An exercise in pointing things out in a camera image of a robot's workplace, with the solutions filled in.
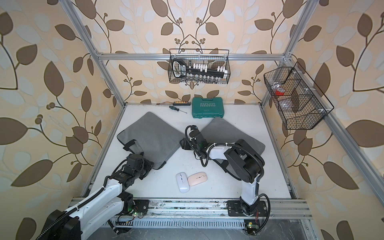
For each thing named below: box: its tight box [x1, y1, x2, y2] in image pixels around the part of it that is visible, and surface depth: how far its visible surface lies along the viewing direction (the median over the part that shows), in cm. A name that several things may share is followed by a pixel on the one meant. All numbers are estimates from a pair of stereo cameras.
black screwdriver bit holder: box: [172, 101, 191, 106], surface depth 122 cm
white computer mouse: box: [176, 172, 190, 194], surface depth 83 cm
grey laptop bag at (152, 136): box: [117, 111, 185, 170], surface depth 98 cm
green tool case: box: [192, 97, 224, 119], surface depth 117 cm
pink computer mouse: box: [187, 171, 208, 187], surface depth 84 cm
